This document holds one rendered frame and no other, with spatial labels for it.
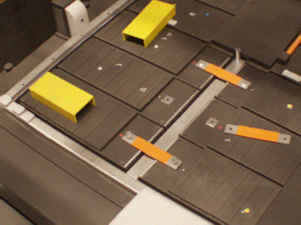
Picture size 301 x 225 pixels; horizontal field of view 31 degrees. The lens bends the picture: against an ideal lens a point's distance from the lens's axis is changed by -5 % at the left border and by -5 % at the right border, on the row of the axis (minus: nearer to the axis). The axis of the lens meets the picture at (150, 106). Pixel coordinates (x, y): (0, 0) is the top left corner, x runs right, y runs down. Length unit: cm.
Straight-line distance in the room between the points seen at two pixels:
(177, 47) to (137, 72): 13
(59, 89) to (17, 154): 26
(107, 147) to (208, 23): 48
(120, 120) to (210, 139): 21
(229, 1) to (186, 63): 29
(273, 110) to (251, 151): 13
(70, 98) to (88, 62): 16
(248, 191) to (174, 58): 44
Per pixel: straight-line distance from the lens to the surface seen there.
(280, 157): 123
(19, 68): 171
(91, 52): 149
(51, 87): 138
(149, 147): 125
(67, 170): 111
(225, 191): 117
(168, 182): 120
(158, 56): 145
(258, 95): 135
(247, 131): 126
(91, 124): 131
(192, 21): 155
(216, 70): 141
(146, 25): 150
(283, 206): 115
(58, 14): 172
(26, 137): 119
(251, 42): 148
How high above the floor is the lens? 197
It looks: 47 degrees down
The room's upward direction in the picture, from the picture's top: 7 degrees counter-clockwise
